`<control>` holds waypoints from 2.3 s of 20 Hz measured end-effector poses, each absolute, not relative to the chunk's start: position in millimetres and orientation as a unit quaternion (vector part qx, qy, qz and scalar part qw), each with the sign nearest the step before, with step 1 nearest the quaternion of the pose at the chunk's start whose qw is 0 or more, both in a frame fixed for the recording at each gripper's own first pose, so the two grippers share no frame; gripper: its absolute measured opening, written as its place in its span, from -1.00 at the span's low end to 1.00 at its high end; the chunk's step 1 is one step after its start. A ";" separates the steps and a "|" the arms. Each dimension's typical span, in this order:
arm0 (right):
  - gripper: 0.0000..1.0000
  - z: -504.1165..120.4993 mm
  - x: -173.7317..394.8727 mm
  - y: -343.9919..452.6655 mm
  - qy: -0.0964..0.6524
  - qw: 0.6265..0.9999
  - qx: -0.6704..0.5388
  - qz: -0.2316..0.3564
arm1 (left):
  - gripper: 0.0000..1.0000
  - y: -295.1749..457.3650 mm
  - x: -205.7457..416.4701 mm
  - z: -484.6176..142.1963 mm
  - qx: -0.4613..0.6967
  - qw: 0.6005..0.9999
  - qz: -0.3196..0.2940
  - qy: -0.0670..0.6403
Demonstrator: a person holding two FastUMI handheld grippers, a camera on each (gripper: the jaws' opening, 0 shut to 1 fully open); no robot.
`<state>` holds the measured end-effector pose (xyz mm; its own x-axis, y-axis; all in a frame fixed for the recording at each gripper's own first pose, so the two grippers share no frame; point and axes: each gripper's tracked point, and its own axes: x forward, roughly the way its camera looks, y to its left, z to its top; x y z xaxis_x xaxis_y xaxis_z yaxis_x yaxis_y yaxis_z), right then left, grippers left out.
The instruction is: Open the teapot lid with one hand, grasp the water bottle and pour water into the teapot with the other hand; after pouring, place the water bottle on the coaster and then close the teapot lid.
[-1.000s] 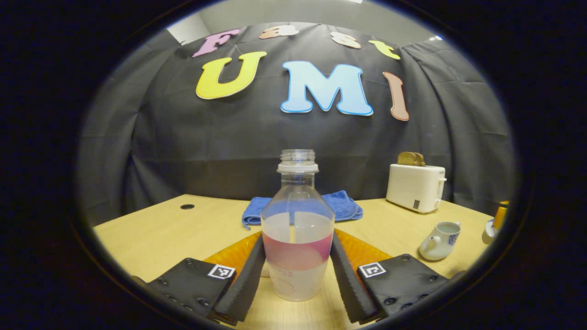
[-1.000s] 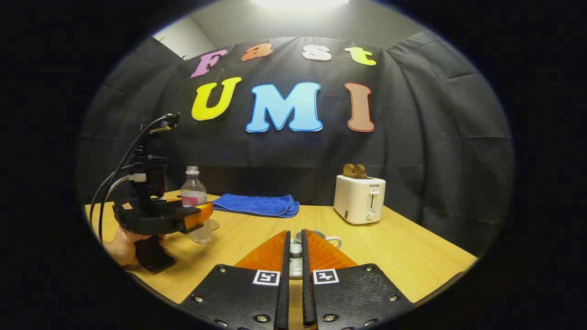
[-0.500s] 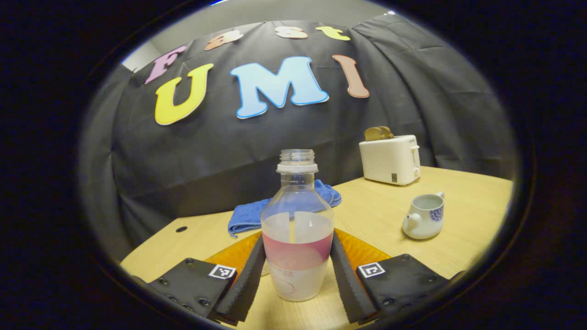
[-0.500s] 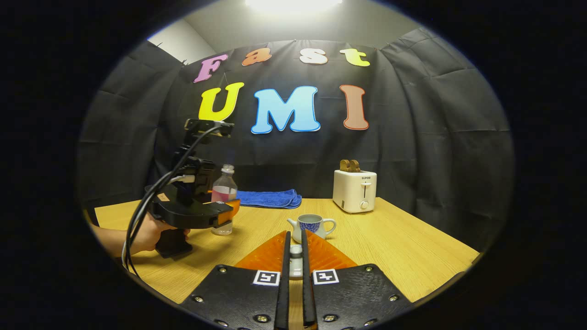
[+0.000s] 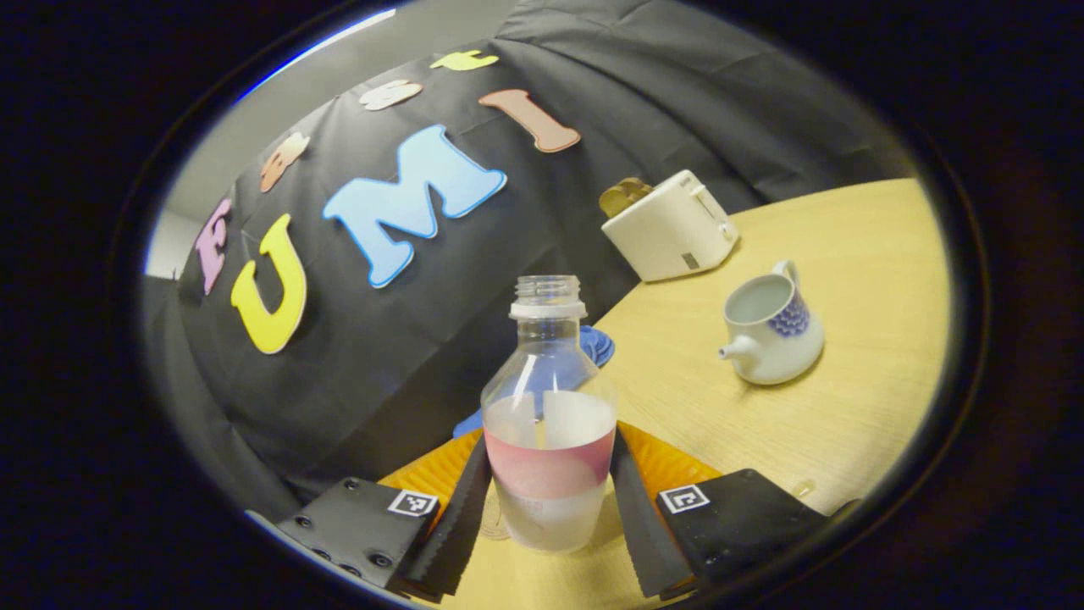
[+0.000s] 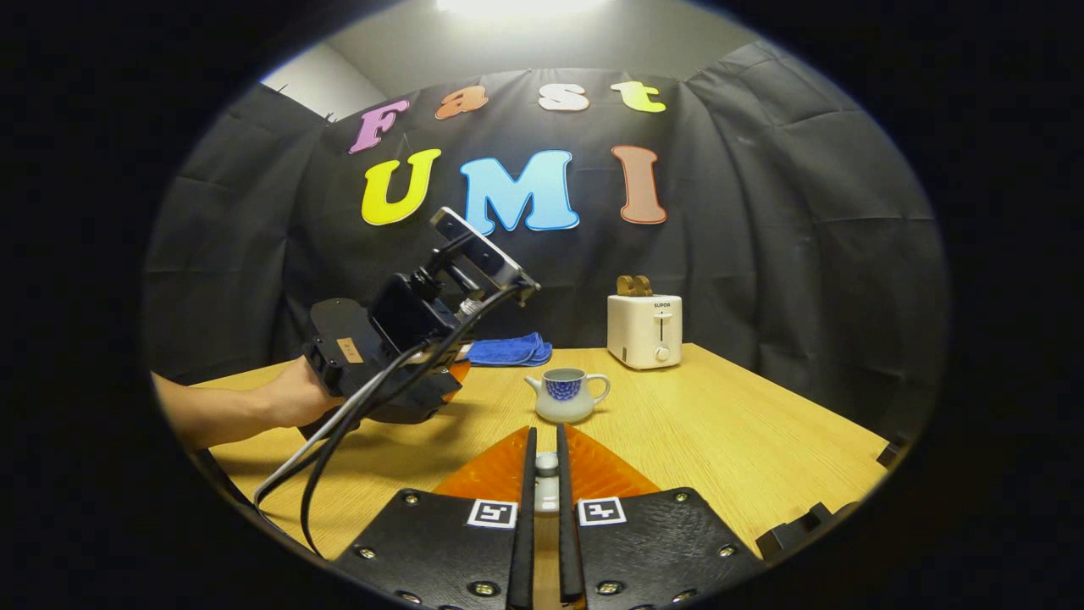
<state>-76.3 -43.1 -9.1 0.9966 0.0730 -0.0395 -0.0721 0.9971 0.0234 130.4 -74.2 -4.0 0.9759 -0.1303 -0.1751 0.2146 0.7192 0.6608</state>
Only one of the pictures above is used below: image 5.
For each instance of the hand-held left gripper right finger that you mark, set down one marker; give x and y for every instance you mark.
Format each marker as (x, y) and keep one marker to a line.
(639, 525)

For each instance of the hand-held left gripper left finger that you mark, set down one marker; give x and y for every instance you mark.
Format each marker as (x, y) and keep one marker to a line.
(457, 525)

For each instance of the clear plastic water bottle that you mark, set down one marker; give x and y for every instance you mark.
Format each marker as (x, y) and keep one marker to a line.
(549, 474)

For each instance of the blue folded towel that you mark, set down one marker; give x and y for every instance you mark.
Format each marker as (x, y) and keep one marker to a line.
(600, 346)

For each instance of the black backdrop cloth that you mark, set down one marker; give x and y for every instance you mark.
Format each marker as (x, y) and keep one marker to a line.
(381, 356)

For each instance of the white toaster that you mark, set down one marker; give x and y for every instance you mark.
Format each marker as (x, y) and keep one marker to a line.
(669, 233)

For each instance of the brown toast slice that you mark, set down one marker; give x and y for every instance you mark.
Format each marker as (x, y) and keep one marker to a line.
(625, 196)

